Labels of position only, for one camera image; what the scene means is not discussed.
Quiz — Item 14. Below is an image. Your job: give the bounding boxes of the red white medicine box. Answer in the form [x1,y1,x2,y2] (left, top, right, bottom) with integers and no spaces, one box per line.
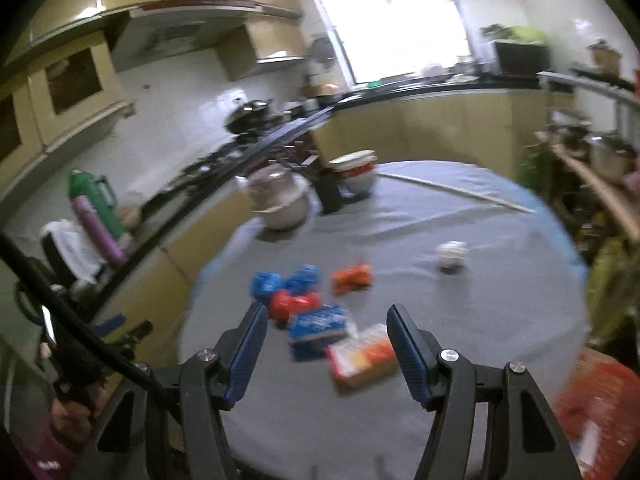
[326,323,398,391]

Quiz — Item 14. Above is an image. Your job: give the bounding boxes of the white tissue ball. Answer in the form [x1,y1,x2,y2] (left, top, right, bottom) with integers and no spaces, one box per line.
[436,240,469,274]

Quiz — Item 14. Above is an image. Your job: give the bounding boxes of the metal kitchen rack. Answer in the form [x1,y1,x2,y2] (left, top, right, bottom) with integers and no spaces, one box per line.
[538,70,639,244]

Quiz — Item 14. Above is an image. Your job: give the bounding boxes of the red plastic bag ball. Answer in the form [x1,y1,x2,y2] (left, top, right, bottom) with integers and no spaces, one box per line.
[268,289,322,323]

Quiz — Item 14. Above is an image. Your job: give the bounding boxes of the blue cardboard box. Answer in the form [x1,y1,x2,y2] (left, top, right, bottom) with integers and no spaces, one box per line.
[286,304,352,361]

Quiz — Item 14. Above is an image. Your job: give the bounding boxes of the blue plastic bag ball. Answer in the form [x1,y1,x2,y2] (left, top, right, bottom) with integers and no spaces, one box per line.
[250,272,282,306]

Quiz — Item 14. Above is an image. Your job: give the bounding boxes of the purple bottle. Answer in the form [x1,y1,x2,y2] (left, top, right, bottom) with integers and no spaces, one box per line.
[72,195,127,266]

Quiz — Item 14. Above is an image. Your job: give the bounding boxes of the orange tied plastic bag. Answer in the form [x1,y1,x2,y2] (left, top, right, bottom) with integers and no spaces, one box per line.
[332,261,372,296]

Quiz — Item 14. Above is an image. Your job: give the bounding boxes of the green thermos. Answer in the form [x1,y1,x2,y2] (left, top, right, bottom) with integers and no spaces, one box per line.
[68,169,126,242]

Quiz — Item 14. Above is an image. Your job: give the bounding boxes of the black chopstick holder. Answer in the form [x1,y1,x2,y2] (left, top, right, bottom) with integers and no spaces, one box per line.
[278,154,346,215]

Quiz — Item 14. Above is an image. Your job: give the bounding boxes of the steel pot on rack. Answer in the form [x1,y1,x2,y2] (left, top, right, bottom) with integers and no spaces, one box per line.
[586,132,637,184]

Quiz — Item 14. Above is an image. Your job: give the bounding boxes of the stacked red white bowls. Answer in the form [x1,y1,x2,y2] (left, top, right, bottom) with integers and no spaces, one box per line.
[329,150,378,196]

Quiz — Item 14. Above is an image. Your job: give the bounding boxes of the black wok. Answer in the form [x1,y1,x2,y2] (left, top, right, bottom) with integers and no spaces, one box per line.
[224,100,272,136]

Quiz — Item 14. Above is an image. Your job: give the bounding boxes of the black microwave oven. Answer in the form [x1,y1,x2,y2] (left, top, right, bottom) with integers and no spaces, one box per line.
[490,40,551,77]

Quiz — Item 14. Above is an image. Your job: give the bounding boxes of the range hood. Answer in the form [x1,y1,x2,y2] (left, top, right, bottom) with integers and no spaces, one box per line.
[112,0,304,74]

